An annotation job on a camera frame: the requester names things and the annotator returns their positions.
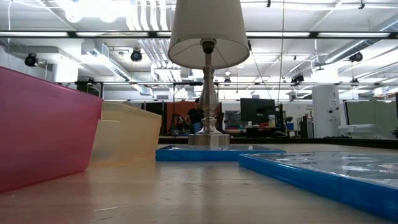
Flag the white covered object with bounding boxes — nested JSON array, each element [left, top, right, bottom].
[[338, 123, 386, 138]]

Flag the black monitor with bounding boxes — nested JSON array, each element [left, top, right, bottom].
[[239, 98, 276, 125]]

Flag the white shade silver table lamp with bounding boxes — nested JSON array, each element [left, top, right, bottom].
[[167, 0, 251, 147]]

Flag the black overhead rail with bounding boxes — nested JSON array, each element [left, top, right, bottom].
[[0, 30, 398, 40]]

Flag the pink translucent plastic bin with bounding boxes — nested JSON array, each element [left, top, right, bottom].
[[0, 65, 103, 194]]

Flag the person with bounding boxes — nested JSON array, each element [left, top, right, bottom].
[[185, 98, 206, 134]]

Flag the white cabinet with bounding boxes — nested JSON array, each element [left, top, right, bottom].
[[312, 85, 341, 138]]

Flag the green partition panel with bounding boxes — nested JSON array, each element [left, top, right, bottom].
[[346, 100, 398, 139]]

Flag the red partition panel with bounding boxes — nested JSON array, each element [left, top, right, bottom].
[[166, 101, 200, 135]]

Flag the blue plastic disc case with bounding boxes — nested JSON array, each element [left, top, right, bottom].
[[238, 151, 398, 222], [155, 144, 287, 162]]

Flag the orange translucent plastic bin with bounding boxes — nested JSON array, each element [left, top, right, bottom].
[[90, 101, 162, 164]]

